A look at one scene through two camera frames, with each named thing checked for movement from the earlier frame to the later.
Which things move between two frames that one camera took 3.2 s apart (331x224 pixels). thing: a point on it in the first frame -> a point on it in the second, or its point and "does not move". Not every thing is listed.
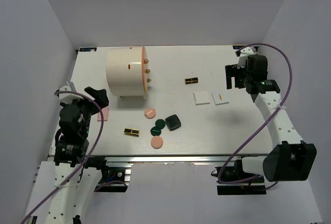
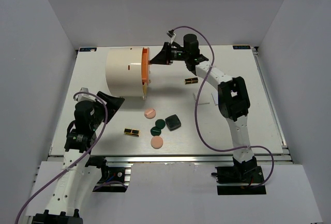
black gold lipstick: [191, 80] does not move
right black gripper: [232, 71] -> [165, 56]
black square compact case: [173, 122] does not move
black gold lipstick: [132, 132] does not move
